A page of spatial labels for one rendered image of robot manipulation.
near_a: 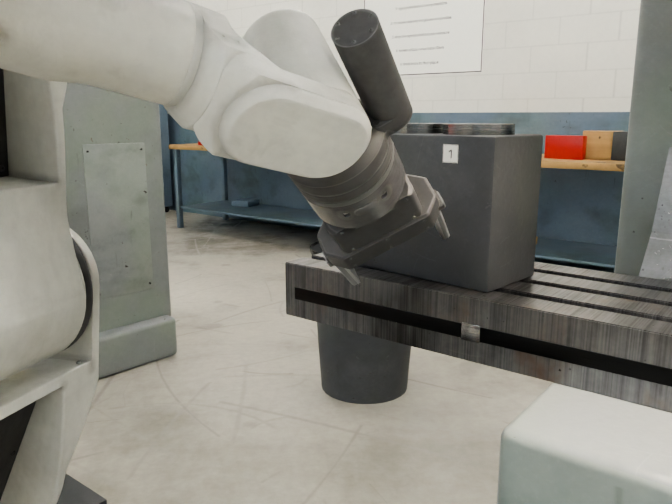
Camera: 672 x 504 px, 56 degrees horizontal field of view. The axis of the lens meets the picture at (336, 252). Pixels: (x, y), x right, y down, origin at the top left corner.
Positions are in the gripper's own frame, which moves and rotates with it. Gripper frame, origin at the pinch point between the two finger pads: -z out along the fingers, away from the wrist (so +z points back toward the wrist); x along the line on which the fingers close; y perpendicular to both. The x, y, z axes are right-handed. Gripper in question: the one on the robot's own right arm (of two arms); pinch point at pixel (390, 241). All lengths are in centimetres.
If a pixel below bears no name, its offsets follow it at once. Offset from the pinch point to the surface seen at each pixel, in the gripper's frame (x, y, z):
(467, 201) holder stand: 10.1, 6.5, -10.3
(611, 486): 7.3, -28.1, -6.6
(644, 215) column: 39, 11, -48
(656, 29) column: 52, 31, -29
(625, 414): 12.7, -22.1, -13.6
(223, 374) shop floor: -103, 99, -192
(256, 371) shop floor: -90, 96, -200
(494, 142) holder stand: 15.5, 8.7, -5.2
